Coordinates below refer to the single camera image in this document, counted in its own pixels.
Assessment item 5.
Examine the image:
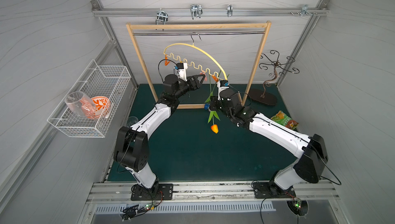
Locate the pink clothes peg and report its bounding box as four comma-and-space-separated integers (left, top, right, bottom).
200, 72, 207, 82

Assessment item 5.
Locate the orange clothes peg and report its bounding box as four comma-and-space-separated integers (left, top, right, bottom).
165, 55, 170, 65
212, 75, 219, 83

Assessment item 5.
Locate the orange tulip green stem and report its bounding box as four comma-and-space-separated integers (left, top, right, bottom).
208, 79, 220, 134

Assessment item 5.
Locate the blue tulip green stem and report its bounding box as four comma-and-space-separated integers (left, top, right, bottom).
204, 85, 217, 111

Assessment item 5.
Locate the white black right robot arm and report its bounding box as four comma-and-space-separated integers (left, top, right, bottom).
208, 87, 329, 192

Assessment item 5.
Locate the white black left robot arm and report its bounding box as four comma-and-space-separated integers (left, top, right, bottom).
113, 74, 205, 193

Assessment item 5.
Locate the yellow wavy clothes hanger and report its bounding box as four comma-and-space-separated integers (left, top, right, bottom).
156, 35, 230, 80

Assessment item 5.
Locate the green snack bag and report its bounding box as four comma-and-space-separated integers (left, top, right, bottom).
271, 111, 299, 130

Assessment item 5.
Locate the metal rack rod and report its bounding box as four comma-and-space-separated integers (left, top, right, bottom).
134, 31, 265, 36

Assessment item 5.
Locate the metal hook clamp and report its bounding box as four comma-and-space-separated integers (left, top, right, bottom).
190, 4, 203, 20
290, 4, 318, 17
227, 4, 233, 17
155, 10, 168, 25

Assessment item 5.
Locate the clear drinking glass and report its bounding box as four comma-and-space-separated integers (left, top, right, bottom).
126, 116, 139, 127

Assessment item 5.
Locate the orange patterned bowl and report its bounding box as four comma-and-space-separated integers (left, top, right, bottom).
86, 96, 111, 120

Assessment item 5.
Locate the clear glass pitcher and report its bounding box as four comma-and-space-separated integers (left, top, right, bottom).
64, 91, 96, 118

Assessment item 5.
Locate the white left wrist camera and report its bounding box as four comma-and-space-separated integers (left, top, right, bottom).
175, 63, 188, 82

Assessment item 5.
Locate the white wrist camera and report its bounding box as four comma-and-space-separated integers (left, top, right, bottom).
175, 63, 188, 82
217, 80, 229, 100

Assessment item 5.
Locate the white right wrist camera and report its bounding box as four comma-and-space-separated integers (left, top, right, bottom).
217, 80, 229, 100

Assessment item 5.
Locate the aluminium top rail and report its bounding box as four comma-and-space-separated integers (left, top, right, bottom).
92, 7, 330, 18

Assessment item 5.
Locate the copper wire cup stand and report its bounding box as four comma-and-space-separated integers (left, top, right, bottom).
249, 50, 300, 106

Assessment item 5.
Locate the wooden clothes rack frame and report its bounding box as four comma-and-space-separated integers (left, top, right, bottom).
126, 21, 272, 109

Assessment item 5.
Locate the white wire basket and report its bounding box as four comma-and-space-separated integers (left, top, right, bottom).
47, 60, 131, 138

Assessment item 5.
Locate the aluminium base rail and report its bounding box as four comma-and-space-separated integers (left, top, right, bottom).
86, 180, 340, 204

